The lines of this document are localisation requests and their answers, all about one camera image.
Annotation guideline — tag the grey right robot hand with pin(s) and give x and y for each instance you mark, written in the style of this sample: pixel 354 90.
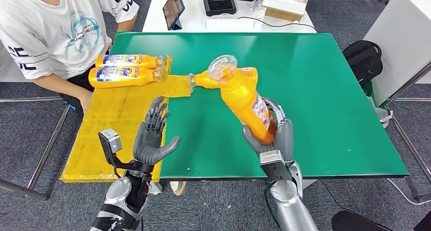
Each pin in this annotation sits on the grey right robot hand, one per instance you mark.
pixel 284 138

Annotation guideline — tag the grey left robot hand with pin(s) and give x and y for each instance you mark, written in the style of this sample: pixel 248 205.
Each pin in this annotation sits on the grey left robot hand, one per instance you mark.
pixel 148 145

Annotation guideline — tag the person's right hand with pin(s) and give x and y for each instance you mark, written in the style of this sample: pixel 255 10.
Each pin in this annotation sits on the person's right hand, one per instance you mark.
pixel 86 100

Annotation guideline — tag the orange detergent bottle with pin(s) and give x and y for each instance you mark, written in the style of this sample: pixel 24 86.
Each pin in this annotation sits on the orange detergent bottle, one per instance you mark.
pixel 205 81
pixel 144 78
pixel 148 62
pixel 242 95

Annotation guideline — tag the person's left forearm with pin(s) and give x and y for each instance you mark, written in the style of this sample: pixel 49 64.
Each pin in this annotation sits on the person's left forearm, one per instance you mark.
pixel 128 24

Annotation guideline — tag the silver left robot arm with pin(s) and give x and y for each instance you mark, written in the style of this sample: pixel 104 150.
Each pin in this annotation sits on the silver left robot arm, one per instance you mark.
pixel 114 199

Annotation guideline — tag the person's right forearm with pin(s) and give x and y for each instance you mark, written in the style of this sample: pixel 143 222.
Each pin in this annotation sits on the person's right forearm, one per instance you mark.
pixel 55 85

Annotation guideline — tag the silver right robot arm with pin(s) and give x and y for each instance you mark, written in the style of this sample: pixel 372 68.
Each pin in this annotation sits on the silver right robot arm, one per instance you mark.
pixel 289 206

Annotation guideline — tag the yellow taped board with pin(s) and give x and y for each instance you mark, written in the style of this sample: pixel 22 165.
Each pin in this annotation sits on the yellow taped board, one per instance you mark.
pixel 107 128

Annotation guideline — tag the green top table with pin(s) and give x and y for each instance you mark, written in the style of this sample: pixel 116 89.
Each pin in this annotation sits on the green top table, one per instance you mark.
pixel 320 105

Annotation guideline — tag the tan tape roll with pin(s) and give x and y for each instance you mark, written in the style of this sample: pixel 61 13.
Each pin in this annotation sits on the tan tape roll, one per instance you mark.
pixel 178 188

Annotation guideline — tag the person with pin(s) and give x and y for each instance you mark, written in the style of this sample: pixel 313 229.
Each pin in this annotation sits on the person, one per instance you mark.
pixel 40 27
pixel 353 222

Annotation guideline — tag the white plastic bag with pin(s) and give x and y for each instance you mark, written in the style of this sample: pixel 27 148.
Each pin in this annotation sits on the white plastic bag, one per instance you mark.
pixel 382 113

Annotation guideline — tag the black backpack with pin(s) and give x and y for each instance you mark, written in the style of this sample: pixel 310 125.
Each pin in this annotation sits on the black backpack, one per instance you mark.
pixel 362 61

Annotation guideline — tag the white table, metal legs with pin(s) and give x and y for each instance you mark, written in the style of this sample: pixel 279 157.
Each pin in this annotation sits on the white table, metal legs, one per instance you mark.
pixel 400 36
pixel 13 187

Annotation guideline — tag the cardboard box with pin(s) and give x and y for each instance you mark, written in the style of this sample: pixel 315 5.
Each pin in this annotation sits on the cardboard box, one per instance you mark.
pixel 280 15

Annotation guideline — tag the black tablet on stand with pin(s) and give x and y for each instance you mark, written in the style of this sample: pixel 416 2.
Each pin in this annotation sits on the black tablet on stand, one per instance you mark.
pixel 173 8

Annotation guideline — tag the white desk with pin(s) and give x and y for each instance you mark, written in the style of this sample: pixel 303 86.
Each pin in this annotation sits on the white desk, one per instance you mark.
pixel 192 19

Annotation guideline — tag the white foam sheet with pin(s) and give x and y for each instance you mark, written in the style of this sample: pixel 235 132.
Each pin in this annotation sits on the white foam sheet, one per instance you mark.
pixel 283 4

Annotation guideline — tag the black router with antennas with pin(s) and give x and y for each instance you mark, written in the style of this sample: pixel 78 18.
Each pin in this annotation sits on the black router with antennas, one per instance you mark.
pixel 219 4

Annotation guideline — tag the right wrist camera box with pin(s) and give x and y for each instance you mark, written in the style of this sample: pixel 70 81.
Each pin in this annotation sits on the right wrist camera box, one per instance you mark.
pixel 269 157

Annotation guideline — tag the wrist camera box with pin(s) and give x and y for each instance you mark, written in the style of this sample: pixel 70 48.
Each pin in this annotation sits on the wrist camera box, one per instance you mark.
pixel 109 142
pixel 269 157

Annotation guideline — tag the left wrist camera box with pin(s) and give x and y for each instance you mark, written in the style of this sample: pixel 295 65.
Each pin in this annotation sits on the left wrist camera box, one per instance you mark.
pixel 109 142

